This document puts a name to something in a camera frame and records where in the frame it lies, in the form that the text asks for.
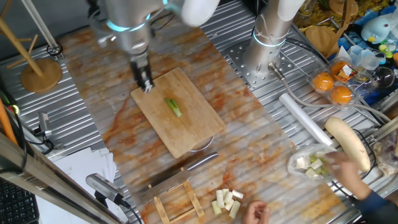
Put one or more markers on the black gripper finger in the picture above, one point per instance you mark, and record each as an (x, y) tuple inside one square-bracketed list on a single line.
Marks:
[(150, 83), (144, 86)]

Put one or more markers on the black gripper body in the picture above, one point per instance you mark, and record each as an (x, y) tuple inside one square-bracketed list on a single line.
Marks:
[(140, 70)]

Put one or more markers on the thin steel knife blade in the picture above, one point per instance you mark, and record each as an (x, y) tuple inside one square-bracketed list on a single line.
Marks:
[(202, 161)]

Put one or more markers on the clear plastic bag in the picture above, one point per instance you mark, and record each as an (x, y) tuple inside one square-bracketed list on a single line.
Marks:
[(292, 169)]

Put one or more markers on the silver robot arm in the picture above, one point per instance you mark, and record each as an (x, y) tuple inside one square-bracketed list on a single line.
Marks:
[(267, 56)]

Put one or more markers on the person's left hand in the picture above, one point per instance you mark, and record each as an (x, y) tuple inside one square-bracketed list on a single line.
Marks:
[(256, 214)]

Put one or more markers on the person's right hand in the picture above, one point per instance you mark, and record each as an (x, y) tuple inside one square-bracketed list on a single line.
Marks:
[(348, 174)]

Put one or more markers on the green scallion stalk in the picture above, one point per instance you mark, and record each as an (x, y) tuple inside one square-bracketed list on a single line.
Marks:
[(173, 107)]

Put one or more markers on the wooden cutting board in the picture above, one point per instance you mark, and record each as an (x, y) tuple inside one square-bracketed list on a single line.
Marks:
[(192, 124)]

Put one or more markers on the wooden mug tree stand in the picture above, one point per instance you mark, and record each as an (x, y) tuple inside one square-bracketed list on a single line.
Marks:
[(40, 76)]

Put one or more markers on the white paper sheets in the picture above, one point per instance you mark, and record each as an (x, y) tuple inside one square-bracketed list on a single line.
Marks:
[(81, 168)]

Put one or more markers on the small grey webcam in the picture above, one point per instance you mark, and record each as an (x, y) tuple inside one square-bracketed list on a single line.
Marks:
[(44, 121)]

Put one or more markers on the white metal pole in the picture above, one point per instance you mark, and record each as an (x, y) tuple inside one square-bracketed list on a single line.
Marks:
[(40, 25)]

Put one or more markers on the orange marble pattern mat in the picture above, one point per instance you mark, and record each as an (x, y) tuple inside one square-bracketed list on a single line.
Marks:
[(248, 149)]

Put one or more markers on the wooden knife rack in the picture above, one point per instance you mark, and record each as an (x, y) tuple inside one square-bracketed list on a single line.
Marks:
[(193, 197)]

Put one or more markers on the orange rod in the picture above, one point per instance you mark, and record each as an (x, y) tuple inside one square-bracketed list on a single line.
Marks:
[(6, 124)]

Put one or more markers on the white plastic wrap roll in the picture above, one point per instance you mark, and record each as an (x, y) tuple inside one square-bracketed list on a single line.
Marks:
[(304, 118)]

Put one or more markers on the orange fruit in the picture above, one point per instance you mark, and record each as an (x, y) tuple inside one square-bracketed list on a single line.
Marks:
[(341, 95), (323, 81), (337, 68)]

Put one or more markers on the glass jar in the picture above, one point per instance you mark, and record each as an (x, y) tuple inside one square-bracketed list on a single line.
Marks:
[(306, 7)]

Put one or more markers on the black keyboard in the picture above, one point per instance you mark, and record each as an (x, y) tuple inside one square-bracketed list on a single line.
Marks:
[(17, 205)]

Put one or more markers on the round wooden board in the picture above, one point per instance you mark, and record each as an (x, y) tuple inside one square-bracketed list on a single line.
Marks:
[(320, 39)]

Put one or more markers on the small wooden stand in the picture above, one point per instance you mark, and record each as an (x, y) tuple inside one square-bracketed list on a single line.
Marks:
[(342, 6)]

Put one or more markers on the white daikon radish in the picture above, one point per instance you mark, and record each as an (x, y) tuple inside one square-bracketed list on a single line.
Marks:
[(348, 143)]

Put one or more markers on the clear plastic clamshell box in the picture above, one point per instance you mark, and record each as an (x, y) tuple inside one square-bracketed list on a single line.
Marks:
[(357, 93)]

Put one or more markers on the clear plastic measuring cup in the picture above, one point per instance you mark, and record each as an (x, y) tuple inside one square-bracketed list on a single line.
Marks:
[(367, 59)]

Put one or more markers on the blue plush toy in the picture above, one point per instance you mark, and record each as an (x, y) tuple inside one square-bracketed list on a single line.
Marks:
[(374, 29)]

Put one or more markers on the dark glass bowl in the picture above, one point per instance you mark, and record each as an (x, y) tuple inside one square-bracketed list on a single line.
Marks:
[(384, 77)]

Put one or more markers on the green yellow toy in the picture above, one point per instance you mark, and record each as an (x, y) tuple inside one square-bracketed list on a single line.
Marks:
[(385, 50)]

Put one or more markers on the plastic bag with vegetables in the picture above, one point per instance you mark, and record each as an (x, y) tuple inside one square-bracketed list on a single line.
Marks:
[(387, 155)]

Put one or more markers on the wrist camera with grey bracket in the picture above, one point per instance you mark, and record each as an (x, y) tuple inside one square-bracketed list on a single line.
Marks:
[(102, 32)]

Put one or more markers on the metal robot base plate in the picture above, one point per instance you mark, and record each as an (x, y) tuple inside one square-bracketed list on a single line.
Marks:
[(236, 59)]

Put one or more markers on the silver depth camera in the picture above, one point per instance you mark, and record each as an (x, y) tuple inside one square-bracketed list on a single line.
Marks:
[(102, 186)]

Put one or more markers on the metal frame bar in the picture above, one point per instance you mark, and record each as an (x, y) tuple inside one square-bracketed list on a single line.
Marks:
[(37, 177)]

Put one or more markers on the aluminium profile rail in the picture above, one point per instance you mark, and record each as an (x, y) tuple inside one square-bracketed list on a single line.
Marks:
[(384, 129)]

